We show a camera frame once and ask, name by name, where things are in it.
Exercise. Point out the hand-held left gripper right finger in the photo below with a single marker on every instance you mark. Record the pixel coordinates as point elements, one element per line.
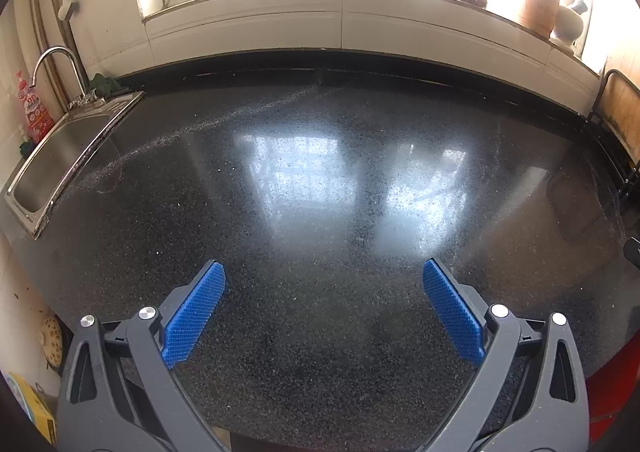
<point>452,312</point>

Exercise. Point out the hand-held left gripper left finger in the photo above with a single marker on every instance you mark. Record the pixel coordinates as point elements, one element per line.
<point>195,312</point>

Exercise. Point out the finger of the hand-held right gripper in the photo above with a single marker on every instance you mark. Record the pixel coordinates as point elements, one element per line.
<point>634,259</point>

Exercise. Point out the red cabinet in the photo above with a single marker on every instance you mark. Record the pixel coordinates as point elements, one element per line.
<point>615,382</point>

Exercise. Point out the floral lidded pot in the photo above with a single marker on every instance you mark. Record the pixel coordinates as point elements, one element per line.
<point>50,337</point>

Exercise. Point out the wooden cutting board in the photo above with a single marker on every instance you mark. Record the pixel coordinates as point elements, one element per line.
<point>625,102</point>

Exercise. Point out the black metal rack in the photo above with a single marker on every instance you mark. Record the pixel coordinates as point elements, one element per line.
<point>606,73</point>

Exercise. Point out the yellow cardboard box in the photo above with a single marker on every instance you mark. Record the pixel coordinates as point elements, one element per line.
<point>30,407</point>

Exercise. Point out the steel sink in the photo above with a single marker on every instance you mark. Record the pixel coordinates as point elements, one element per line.
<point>55,152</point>

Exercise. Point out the green cloth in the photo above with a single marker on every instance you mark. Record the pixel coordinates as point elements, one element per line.
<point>107,85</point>

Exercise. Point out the white ceramic pot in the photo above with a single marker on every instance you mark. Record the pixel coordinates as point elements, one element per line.
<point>567,25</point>

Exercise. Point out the red detergent bottle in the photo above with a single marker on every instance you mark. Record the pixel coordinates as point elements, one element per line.
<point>35,117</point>

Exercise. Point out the brown ceramic jar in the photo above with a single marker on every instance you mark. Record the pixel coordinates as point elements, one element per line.
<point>537,7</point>

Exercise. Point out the steel faucet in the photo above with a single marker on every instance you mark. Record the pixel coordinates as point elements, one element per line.
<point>50,52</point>

